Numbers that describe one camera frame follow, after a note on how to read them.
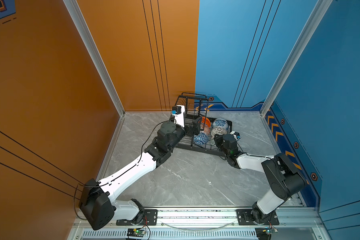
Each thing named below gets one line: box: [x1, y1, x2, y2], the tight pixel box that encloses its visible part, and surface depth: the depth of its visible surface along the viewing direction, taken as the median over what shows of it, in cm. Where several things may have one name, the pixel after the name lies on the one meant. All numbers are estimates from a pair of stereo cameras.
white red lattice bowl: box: [210, 127, 228, 138], surface depth 104 cm
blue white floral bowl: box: [212, 118, 229, 130], surface depth 108 cm
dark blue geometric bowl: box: [193, 132, 209, 145], surface depth 102 cm
